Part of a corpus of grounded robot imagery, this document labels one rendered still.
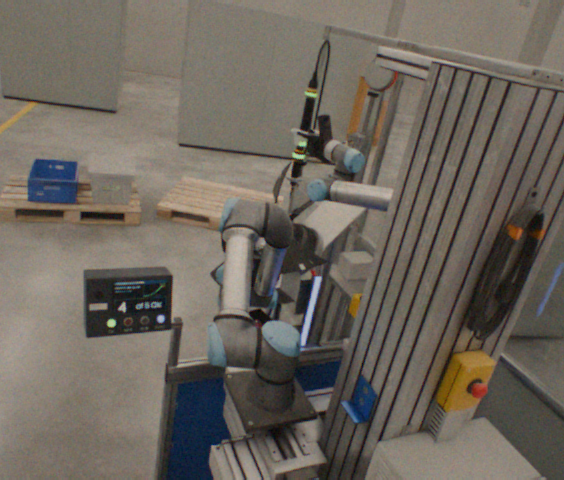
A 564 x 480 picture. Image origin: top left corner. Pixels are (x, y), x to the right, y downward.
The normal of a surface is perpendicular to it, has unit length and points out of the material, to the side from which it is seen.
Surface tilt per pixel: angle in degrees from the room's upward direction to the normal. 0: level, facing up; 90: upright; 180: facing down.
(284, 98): 90
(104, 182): 95
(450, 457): 0
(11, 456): 0
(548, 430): 90
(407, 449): 0
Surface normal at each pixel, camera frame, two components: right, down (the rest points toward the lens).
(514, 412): -0.90, 0.02
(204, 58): 0.19, 0.44
